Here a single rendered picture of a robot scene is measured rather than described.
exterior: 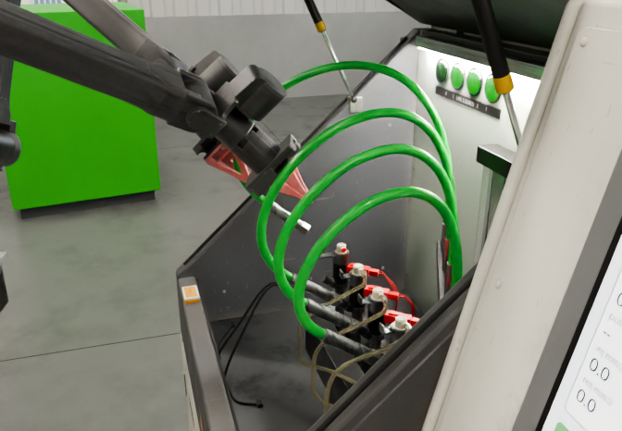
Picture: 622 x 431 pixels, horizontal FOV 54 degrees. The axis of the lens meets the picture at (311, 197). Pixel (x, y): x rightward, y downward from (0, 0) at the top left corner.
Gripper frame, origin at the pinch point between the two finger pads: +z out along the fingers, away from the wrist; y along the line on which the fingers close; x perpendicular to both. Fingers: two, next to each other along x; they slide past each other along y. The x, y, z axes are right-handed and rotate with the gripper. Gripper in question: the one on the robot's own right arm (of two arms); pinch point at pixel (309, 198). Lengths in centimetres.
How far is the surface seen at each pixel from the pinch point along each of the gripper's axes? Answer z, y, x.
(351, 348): 12.0, -5.0, -24.4
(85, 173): -36, -166, 297
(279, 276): -0.1, -6.1, -18.6
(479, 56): 5.7, 35.2, 10.6
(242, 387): 18.9, -36.8, 3.1
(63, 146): -57, -159, 292
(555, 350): 13, 17, -46
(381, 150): -2.0, 15.3, -14.8
